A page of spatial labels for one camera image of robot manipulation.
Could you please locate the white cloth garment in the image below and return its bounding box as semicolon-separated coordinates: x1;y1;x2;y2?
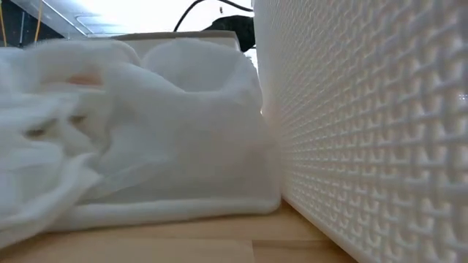
0;38;282;249

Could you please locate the white textured plastic basket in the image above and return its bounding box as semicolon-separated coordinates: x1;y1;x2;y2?
252;0;468;263

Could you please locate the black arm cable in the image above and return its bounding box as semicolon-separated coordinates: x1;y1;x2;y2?
173;0;254;33

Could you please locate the yellow hanging cable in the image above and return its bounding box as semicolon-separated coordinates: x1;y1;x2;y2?
34;0;43;43
0;0;7;47

